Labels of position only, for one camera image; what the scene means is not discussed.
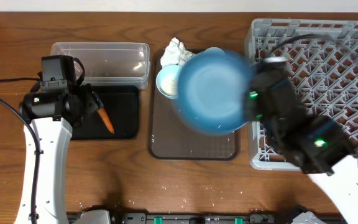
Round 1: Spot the large blue plate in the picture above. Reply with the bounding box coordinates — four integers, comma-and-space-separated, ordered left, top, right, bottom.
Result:
175, 50, 254, 135

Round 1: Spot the light blue rice bowl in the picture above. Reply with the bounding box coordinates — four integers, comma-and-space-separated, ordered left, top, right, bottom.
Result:
155, 65, 182, 100

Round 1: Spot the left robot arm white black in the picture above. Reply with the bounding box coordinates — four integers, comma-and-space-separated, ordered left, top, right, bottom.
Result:
15, 82, 103, 223

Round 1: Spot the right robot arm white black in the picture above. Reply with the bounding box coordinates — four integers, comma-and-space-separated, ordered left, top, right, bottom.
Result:
244, 57, 358, 223

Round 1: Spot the grey dishwasher rack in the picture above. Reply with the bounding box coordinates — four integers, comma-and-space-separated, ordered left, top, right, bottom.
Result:
244, 18, 358, 172

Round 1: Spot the orange carrot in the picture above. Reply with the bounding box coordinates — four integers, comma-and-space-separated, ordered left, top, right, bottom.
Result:
97, 108, 114, 134

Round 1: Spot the black tray bin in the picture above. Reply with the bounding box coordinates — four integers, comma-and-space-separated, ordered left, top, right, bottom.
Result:
72, 86, 139, 140

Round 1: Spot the clear plastic bin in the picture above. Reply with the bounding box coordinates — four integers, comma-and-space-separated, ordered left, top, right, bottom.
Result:
50, 42, 150, 89

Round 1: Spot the light blue cup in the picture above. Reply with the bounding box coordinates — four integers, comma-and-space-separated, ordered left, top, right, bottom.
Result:
204, 47, 225, 54

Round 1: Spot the brown serving tray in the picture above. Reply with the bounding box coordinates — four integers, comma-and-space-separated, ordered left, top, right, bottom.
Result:
147, 49, 240, 161

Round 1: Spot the crumpled white paper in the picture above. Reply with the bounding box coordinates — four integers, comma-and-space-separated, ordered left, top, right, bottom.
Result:
160, 37, 195, 68

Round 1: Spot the black rail at table edge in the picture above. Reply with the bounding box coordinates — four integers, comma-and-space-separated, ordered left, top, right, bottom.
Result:
67, 205, 346, 224

